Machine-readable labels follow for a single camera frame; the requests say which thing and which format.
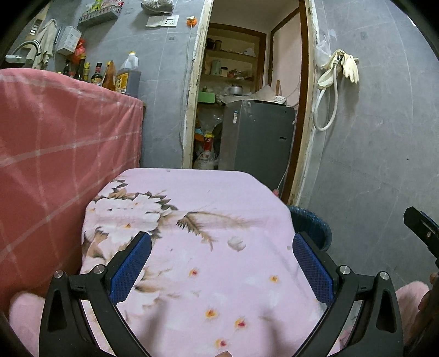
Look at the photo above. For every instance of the white red sack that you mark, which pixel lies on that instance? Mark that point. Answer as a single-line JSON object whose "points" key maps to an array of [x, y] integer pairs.
{"points": [[204, 153]]}

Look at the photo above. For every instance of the grey washing machine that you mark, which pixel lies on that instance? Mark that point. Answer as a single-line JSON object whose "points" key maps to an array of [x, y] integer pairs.
{"points": [[257, 139]]}

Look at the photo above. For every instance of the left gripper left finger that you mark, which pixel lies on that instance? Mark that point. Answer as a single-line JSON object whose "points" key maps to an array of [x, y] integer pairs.
{"points": [[65, 330]]}

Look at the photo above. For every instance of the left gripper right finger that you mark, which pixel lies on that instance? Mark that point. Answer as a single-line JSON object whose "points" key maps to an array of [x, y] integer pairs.
{"points": [[377, 330]]}

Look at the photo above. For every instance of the chrome faucet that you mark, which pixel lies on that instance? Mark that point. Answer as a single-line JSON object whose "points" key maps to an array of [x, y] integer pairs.
{"points": [[24, 53]]}

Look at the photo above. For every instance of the wooden storage shelf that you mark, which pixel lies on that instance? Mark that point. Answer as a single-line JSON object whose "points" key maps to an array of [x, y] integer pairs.
{"points": [[233, 60]]}

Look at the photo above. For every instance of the wire wall shelf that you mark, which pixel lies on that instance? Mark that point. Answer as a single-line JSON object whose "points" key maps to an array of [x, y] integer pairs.
{"points": [[100, 16]]}

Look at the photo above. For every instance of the large oil jug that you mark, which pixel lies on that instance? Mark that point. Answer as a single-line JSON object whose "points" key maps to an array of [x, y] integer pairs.
{"points": [[128, 77]]}

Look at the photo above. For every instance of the pink floral tablecloth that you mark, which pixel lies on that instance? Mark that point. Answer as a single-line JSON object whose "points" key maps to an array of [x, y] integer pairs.
{"points": [[196, 296]]}

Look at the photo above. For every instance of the wall power socket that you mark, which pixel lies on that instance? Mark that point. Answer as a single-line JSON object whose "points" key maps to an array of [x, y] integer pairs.
{"points": [[162, 21]]}

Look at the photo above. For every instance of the white wall box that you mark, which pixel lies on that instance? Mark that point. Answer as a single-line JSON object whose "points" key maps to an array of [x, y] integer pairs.
{"points": [[68, 41]]}

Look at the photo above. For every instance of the pink sleeve forearm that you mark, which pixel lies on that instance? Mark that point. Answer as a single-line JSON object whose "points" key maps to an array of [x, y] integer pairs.
{"points": [[412, 299]]}

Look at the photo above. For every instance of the cream rubber gloves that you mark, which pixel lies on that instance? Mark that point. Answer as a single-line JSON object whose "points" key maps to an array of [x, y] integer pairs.
{"points": [[338, 62]]}

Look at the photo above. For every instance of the beige hanging towel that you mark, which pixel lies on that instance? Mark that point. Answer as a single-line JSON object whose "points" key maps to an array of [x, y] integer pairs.
{"points": [[45, 37]]}

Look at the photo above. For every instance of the red plaid cloth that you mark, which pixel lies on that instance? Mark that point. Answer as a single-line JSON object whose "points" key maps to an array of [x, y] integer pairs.
{"points": [[62, 140]]}

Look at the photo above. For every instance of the blue trash bin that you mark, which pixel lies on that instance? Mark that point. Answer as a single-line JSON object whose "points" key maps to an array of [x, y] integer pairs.
{"points": [[316, 228]]}

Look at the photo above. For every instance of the small white paper scrap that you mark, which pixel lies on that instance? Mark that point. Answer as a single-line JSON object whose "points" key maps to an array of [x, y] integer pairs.
{"points": [[236, 244]]}

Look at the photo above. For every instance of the dark sauce bottle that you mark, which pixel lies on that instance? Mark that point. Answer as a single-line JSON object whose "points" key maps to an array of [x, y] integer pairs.
{"points": [[80, 68]]}

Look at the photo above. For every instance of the hanging plastic bag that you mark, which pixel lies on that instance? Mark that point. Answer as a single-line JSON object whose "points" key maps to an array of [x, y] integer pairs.
{"points": [[157, 7]]}

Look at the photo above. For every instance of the right hand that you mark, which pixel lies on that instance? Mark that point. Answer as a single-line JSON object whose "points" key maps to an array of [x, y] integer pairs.
{"points": [[424, 338]]}

